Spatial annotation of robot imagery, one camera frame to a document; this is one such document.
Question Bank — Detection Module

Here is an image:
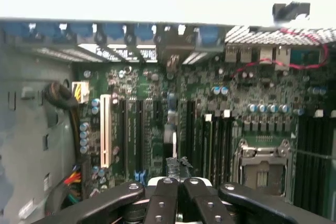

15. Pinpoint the black braided cable bundle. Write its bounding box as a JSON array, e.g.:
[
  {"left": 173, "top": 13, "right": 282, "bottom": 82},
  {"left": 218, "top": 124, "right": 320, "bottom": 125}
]
[{"left": 41, "top": 81, "right": 85, "bottom": 162}]

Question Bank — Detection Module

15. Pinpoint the white power connector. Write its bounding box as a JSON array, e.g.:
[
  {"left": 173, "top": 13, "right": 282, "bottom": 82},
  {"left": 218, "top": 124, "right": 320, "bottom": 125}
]
[{"left": 71, "top": 80, "right": 90, "bottom": 104}]

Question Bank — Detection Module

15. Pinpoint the black expansion slot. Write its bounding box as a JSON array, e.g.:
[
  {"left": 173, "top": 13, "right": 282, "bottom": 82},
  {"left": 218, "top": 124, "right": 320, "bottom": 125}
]
[
  {"left": 187, "top": 100, "right": 197, "bottom": 180},
  {"left": 135, "top": 99, "right": 144, "bottom": 173},
  {"left": 119, "top": 98, "right": 129, "bottom": 173}
]

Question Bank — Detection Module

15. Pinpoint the metal CPU socket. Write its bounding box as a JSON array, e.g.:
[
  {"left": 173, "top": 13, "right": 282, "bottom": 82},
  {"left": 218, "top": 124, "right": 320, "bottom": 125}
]
[{"left": 235, "top": 138, "right": 292, "bottom": 201}]

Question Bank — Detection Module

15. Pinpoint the grey power supply unit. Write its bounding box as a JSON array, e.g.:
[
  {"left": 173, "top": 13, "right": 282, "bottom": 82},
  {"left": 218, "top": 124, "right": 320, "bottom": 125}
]
[{"left": 0, "top": 48, "right": 79, "bottom": 224}]

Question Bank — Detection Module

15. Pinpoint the open grey PC case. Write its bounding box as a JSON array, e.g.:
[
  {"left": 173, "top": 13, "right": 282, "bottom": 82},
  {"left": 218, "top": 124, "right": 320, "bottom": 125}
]
[{"left": 0, "top": 2, "right": 336, "bottom": 224}]

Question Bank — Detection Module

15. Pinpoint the black RAM slot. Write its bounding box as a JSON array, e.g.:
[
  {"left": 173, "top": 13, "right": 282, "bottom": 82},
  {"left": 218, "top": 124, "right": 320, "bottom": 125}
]
[
  {"left": 222, "top": 110, "right": 233, "bottom": 180},
  {"left": 204, "top": 113, "right": 214, "bottom": 183}
]

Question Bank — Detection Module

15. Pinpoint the white PCI expansion slot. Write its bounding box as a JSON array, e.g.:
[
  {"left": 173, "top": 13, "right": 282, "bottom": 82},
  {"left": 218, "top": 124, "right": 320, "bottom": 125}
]
[{"left": 100, "top": 93, "right": 113, "bottom": 169}]

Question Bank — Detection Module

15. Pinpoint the thin red wire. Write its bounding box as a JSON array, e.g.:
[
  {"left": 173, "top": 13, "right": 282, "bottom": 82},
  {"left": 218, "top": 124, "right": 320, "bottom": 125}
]
[{"left": 230, "top": 27, "right": 331, "bottom": 79}]

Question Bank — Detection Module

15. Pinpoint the red yellow wire bundle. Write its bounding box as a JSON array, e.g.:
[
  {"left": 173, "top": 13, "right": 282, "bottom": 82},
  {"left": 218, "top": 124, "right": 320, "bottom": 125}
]
[{"left": 62, "top": 165, "right": 82, "bottom": 204}]

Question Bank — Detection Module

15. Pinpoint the green motherboard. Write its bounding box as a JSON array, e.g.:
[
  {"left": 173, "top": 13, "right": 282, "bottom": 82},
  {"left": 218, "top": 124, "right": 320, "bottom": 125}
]
[{"left": 72, "top": 42, "right": 336, "bottom": 209}]

